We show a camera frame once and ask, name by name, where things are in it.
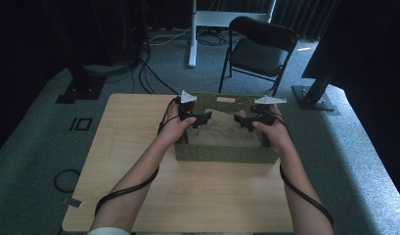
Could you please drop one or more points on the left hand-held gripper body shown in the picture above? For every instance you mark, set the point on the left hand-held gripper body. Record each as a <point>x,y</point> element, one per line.
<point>185,109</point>

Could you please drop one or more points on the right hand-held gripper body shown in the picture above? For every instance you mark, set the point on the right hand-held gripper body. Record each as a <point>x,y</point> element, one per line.
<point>262,112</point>

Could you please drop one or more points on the beige pants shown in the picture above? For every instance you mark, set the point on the beige pants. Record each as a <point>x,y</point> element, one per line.
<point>223,132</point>

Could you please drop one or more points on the green woven basket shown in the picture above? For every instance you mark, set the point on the green woven basket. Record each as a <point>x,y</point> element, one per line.
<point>220,153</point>

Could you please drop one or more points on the person's left hand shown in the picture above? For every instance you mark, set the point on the person's left hand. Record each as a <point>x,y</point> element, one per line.
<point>173,130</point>

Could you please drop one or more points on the person's right hand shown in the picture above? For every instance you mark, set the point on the person's right hand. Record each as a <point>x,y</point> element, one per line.
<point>279,137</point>

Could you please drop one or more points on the black metal stand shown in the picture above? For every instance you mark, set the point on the black metal stand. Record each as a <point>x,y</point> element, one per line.
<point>81,88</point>
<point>313,98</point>

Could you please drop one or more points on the black folding chair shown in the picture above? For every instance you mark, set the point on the black folding chair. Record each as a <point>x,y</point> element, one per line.
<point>259,55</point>

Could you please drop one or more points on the white tape strip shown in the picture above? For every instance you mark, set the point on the white tape strip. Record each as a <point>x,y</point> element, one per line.
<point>304,49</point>

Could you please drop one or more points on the black equipment tower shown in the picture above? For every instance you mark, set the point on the black equipment tower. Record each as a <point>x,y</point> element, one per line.
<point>129,29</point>

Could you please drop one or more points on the dark curtain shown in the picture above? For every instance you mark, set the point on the dark curtain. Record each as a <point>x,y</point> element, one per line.
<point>302,16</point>

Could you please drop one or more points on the white shirt sleeve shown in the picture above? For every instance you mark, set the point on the white shirt sleeve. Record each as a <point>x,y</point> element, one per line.
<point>108,231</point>

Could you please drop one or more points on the dark tape piece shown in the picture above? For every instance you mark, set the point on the dark tape piece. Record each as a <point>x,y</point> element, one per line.
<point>74,203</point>

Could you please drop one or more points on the white desk frame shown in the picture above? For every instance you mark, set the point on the white desk frame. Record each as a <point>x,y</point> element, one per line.
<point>220,18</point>

